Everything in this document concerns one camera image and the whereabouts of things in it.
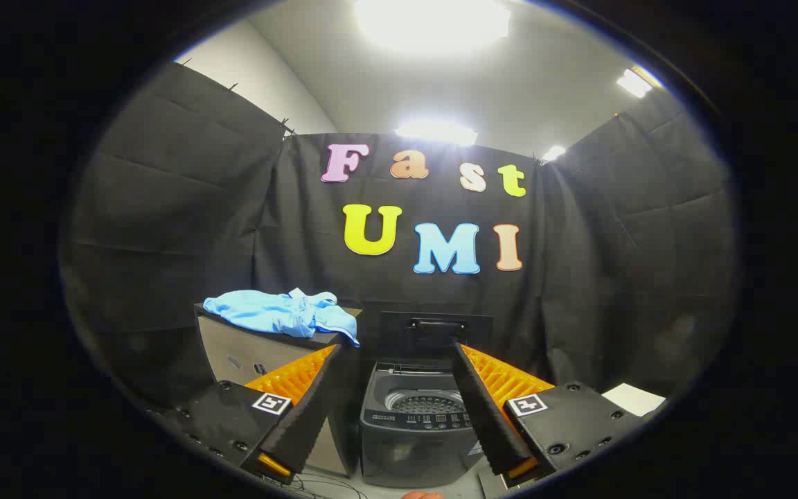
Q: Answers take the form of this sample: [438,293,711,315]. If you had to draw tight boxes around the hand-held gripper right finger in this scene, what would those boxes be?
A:
[450,340,650,490]

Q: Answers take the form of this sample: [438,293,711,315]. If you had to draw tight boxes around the black backdrop cloth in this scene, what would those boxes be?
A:
[60,61,739,417]

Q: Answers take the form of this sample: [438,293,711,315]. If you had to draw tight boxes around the light blue polo shirt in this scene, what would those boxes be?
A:
[203,288,361,348]

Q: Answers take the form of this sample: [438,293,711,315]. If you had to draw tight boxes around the ceiling light panel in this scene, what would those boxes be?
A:
[616,67,655,99]
[354,0,512,53]
[396,119,479,147]

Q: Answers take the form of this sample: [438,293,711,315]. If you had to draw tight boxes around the white flat board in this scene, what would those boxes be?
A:
[601,383,668,418]

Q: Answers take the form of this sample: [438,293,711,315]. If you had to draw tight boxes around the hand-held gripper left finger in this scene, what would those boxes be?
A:
[157,344,345,486]

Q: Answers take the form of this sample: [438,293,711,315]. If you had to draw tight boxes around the grey cabinet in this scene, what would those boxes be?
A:
[193,303,365,479]

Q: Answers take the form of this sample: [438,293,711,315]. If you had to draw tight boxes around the grey washing machine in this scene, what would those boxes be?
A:
[359,360,487,489]

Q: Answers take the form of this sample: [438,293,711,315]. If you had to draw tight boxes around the black cables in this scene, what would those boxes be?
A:
[278,471,372,499]

